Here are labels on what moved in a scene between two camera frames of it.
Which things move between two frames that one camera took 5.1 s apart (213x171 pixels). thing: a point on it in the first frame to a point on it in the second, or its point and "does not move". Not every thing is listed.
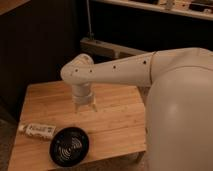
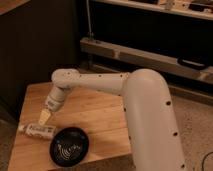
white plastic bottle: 39,130 does not move
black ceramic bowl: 69,146 does not move
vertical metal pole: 89,18 does not move
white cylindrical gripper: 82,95 to 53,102
